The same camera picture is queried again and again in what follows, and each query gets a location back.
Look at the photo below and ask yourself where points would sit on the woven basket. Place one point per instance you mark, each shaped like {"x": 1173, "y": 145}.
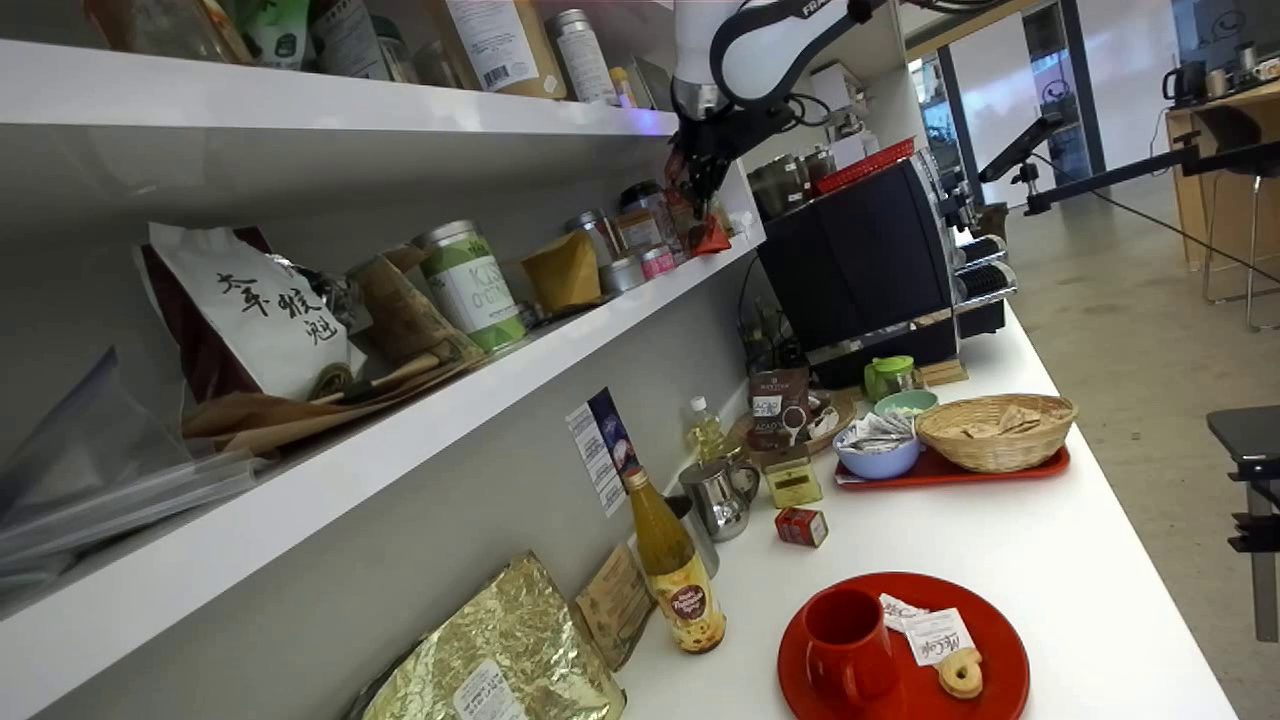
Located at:
{"x": 998, "y": 431}

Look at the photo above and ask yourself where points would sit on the long black boom bar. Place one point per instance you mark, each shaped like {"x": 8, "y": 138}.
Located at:
{"x": 1144, "y": 165}

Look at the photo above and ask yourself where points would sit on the tan box with white label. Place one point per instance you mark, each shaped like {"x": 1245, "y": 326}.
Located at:
{"x": 503, "y": 41}

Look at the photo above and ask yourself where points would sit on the red round plate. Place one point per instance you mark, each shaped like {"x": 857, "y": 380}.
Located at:
{"x": 905, "y": 693}

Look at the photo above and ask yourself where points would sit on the red tray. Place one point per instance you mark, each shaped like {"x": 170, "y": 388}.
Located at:
{"x": 955, "y": 473}

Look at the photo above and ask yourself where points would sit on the glass jar with silver lid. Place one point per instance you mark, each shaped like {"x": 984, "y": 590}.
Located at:
{"x": 599, "y": 230}

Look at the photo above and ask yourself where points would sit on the pink tin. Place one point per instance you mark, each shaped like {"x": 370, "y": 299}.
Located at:
{"x": 657, "y": 262}

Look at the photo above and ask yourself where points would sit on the dark brown labelled jar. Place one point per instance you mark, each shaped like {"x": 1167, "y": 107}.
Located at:
{"x": 779, "y": 404}

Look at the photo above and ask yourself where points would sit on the brown flat packet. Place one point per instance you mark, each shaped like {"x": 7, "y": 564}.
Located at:
{"x": 615, "y": 600}

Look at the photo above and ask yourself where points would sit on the green packet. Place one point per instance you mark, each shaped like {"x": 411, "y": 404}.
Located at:
{"x": 278, "y": 27}

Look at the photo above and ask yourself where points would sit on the grey container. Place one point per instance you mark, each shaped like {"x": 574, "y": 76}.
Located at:
{"x": 353, "y": 32}

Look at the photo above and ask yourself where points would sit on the clear plastic sheets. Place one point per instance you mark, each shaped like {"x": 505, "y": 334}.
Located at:
{"x": 105, "y": 466}

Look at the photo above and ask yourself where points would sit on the white paper tags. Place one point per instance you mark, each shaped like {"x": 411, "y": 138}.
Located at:
{"x": 931, "y": 630}

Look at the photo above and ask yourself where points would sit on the yellow packet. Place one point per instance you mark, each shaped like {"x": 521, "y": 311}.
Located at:
{"x": 565, "y": 275}

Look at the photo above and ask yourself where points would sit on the blue bowl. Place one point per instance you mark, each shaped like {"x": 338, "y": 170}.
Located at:
{"x": 872, "y": 450}

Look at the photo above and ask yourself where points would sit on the tan packet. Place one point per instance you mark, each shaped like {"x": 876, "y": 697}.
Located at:
{"x": 160, "y": 21}

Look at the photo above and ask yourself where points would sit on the gold foil bag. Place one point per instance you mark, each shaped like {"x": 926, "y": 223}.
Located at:
{"x": 495, "y": 654}

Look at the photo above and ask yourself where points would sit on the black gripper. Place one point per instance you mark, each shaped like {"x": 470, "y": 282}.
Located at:
{"x": 703, "y": 145}

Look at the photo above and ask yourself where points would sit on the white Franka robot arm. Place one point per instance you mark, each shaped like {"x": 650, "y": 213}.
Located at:
{"x": 765, "y": 52}

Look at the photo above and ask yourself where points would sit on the silver tin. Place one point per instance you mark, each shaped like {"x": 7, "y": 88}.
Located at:
{"x": 623, "y": 275}

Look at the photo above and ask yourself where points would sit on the clear yellow oil bottle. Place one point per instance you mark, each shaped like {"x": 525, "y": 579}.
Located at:
{"x": 703, "y": 426}

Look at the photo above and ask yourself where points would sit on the white wall shelf unit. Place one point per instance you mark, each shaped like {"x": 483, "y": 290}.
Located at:
{"x": 400, "y": 434}

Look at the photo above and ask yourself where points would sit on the green bowl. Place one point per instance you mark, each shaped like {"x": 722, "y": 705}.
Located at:
{"x": 905, "y": 400}

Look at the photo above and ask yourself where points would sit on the dark glass jars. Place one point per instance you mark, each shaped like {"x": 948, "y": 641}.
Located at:
{"x": 783, "y": 184}

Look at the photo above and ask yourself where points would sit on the white bag with black characters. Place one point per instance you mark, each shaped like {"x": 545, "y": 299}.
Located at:
{"x": 262, "y": 313}

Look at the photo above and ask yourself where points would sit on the black small rack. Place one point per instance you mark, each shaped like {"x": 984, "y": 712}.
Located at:
{"x": 984, "y": 275}

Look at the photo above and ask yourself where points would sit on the dark lidded jar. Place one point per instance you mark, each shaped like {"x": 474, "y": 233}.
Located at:
{"x": 641, "y": 213}

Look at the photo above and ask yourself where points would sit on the wooden spoons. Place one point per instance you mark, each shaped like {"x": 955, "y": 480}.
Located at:
{"x": 286, "y": 414}

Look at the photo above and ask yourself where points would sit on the silver can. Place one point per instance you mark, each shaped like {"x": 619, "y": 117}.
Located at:
{"x": 585, "y": 59}

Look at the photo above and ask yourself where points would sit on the wooden table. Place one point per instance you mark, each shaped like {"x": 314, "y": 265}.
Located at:
{"x": 1222, "y": 163}

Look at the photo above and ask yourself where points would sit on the green cup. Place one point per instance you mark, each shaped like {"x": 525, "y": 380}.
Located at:
{"x": 889, "y": 372}

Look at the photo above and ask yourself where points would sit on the red small can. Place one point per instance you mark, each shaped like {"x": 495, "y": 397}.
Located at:
{"x": 801, "y": 526}

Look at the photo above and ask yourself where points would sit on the red cup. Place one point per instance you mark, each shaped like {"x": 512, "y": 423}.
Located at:
{"x": 843, "y": 641}

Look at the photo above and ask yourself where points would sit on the small yellow bottle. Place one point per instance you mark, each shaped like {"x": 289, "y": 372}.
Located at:
{"x": 626, "y": 86}

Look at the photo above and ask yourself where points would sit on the amber bottle with gold label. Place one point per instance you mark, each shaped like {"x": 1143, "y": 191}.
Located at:
{"x": 679, "y": 564}

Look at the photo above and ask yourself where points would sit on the black metal stand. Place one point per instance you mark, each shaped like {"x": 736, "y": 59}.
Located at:
{"x": 1255, "y": 506}

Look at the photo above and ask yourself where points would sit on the black camera boom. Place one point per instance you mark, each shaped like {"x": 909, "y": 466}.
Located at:
{"x": 1022, "y": 145}

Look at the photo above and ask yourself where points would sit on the metal jug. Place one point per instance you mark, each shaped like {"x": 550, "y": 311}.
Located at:
{"x": 722, "y": 496}

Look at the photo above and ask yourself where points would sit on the orange packet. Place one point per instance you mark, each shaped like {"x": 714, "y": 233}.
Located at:
{"x": 710, "y": 241}

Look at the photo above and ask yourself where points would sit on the yellow small box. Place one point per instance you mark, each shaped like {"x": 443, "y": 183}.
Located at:
{"x": 797, "y": 480}

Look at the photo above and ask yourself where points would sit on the black coffee machine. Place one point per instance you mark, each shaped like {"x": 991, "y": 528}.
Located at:
{"x": 863, "y": 265}

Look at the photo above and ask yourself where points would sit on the white small carton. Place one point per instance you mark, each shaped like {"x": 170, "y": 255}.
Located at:
{"x": 843, "y": 113}

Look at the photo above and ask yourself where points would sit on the white jar with green lid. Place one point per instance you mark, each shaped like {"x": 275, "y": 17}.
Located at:
{"x": 474, "y": 286}

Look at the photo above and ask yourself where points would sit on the brown paper bag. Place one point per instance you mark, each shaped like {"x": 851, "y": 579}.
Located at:
{"x": 400, "y": 323}

